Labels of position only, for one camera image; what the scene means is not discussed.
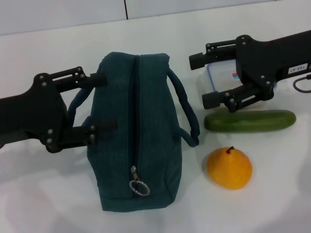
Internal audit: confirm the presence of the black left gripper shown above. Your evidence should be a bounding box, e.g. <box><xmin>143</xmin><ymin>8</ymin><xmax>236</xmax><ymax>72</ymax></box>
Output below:
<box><xmin>0</xmin><ymin>66</ymin><xmax>119</xmax><ymax>153</ymax></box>

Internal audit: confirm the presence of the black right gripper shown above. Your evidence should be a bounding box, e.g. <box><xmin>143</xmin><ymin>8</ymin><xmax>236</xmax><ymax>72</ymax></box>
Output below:
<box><xmin>189</xmin><ymin>30</ymin><xmax>311</xmax><ymax>113</ymax></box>

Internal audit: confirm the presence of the clear box with blue-rimmed lid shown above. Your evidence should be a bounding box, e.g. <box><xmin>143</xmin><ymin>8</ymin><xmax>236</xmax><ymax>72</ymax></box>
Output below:
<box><xmin>197</xmin><ymin>59</ymin><xmax>267</xmax><ymax>110</ymax></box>

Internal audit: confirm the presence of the green cucumber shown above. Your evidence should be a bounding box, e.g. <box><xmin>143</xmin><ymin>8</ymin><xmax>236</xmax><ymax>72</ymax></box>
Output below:
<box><xmin>203</xmin><ymin>109</ymin><xmax>297</xmax><ymax>133</ymax></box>

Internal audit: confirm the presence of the teal fabric zip bag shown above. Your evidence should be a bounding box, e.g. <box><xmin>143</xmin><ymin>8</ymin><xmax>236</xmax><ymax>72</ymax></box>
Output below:
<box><xmin>67</xmin><ymin>51</ymin><xmax>200</xmax><ymax>212</ymax></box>

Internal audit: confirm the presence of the orange pear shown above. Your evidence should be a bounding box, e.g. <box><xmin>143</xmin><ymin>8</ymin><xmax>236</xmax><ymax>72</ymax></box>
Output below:
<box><xmin>206</xmin><ymin>146</ymin><xmax>253</xmax><ymax>190</ymax></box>

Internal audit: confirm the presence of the metal zipper pull with ring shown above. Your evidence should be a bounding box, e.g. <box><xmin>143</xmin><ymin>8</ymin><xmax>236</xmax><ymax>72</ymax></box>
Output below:
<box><xmin>128</xmin><ymin>166</ymin><xmax>151</xmax><ymax>196</ymax></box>

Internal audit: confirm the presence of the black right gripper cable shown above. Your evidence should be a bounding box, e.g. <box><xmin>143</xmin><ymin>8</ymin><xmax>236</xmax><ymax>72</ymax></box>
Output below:
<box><xmin>293</xmin><ymin>74</ymin><xmax>311</xmax><ymax>94</ymax></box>

